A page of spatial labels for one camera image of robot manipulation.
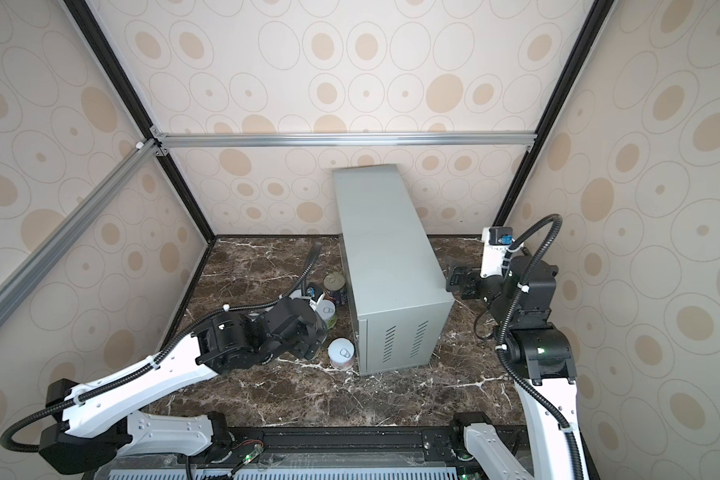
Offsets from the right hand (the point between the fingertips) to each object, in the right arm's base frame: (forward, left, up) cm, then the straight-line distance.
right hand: (470, 256), depth 62 cm
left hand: (-8, +33, -13) cm, 37 cm away
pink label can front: (-7, +30, -32) cm, 44 cm away
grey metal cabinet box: (-7, +15, -5) cm, 17 cm away
